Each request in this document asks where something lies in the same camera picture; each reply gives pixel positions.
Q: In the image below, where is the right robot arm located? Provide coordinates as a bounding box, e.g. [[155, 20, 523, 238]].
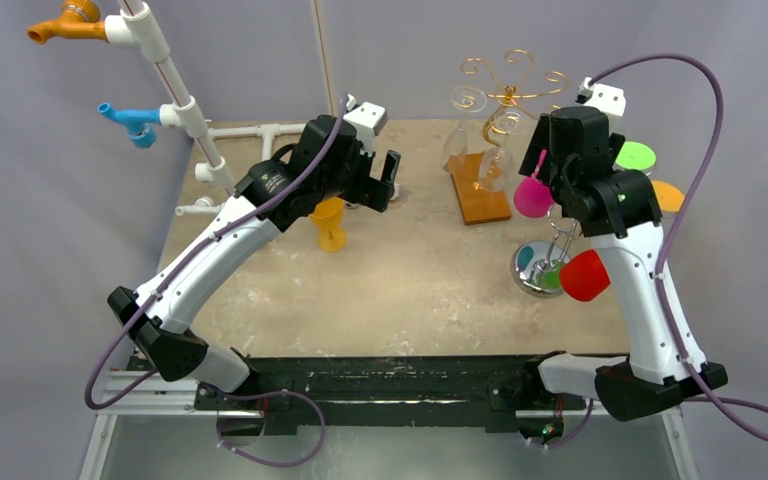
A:
[[519, 105, 728, 422]]

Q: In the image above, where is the wooden rack base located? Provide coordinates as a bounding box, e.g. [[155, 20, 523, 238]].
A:
[[451, 153, 512, 226]]

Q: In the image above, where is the green faucet with white elbow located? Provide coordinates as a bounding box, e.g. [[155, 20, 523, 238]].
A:
[[343, 183, 400, 210]]

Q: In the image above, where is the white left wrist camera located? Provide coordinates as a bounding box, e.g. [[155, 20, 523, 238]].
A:
[[343, 94, 388, 156]]

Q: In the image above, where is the gold wire glass rack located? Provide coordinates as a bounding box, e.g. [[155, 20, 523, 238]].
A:
[[459, 49, 569, 146]]

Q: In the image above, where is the clear wine glass left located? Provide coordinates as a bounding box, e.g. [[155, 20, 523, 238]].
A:
[[442, 85, 487, 175]]

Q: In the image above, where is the orange faucet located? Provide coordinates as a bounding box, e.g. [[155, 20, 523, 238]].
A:
[[26, 0, 108, 44]]

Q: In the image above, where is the yellow wine glass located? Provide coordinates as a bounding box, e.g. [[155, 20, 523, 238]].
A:
[[309, 197, 347, 253]]

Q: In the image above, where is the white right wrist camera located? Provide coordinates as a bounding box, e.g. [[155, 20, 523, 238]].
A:
[[576, 77, 627, 131]]

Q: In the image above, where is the red wine glass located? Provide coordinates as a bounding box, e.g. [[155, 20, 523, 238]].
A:
[[559, 249, 611, 302]]

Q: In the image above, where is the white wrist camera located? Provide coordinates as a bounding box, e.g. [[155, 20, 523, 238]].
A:
[[343, 94, 388, 156], [576, 77, 627, 131]]

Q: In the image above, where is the orange wine glass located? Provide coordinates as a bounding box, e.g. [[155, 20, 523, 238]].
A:
[[652, 180, 685, 216]]

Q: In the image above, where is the white PVC pipe frame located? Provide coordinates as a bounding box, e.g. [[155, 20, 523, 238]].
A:
[[104, 0, 342, 220]]

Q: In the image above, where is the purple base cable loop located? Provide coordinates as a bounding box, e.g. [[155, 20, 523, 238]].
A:
[[215, 392, 328, 470]]

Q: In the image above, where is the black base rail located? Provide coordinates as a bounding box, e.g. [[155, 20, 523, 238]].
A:
[[194, 354, 587, 436]]

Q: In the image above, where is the pink wine glass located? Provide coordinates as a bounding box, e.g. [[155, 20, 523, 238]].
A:
[[513, 150, 554, 218]]

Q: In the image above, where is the clear wine glass right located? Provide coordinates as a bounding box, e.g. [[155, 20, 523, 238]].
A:
[[476, 107, 530, 192]]

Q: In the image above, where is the chrome wire glass rack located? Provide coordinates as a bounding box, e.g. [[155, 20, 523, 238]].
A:
[[510, 205, 580, 298]]

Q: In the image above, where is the green wine glass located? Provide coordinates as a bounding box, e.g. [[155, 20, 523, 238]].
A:
[[614, 141, 657, 174]]

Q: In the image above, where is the blue faucet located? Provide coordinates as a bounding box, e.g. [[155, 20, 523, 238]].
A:
[[97, 102, 161, 149]]

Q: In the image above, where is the clear wine glass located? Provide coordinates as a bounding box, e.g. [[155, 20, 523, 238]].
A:
[[442, 85, 487, 175], [476, 107, 530, 192]]

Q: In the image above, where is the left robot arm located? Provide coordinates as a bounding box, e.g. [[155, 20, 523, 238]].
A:
[[107, 107, 400, 409]]

